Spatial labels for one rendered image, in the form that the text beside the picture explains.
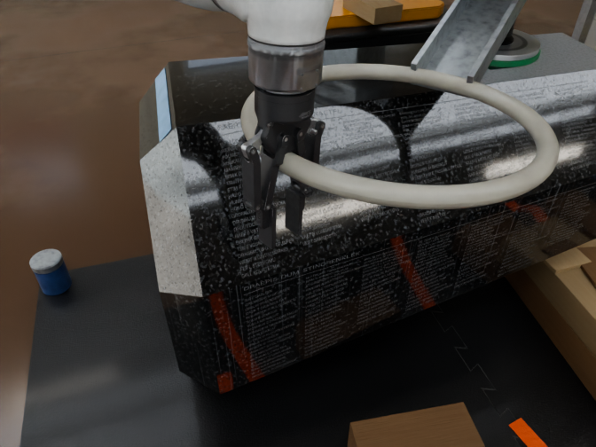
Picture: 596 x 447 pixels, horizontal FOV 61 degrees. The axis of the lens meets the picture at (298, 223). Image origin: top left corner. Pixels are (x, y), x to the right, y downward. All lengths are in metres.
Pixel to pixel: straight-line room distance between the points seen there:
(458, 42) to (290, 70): 0.63
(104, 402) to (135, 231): 0.76
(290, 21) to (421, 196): 0.25
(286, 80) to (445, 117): 0.63
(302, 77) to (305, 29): 0.05
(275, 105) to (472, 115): 0.67
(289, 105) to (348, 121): 0.48
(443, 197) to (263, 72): 0.26
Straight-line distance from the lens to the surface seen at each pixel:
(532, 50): 1.41
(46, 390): 1.68
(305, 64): 0.59
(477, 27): 1.21
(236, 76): 1.22
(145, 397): 1.57
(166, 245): 1.04
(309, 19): 0.58
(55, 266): 1.85
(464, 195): 0.64
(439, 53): 1.13
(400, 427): 1.35
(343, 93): 1.14
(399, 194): 0.62
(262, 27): 0.58
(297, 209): 0.74
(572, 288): 1.68
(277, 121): 0.62
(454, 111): 1.19
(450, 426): 1.38
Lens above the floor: 1.30
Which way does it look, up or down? 40 degrees down
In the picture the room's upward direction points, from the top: straight up
